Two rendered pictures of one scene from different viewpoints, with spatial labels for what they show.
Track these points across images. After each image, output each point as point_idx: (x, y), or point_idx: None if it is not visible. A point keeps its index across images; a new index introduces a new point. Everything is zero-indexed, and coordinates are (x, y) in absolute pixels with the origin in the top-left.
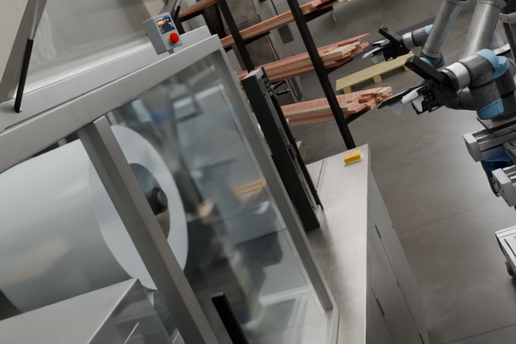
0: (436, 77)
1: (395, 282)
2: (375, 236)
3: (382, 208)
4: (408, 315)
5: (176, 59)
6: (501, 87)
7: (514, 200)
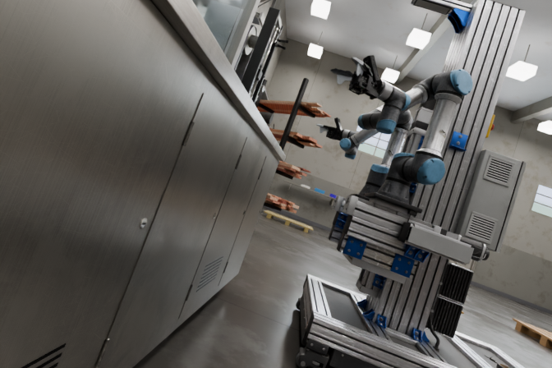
0: (375, 75)
1: (244, 209)
2: (259, 166)
3: (265, 189)
4: (233, 236)
5: None
6: (378, 179)
7: (351, 211)
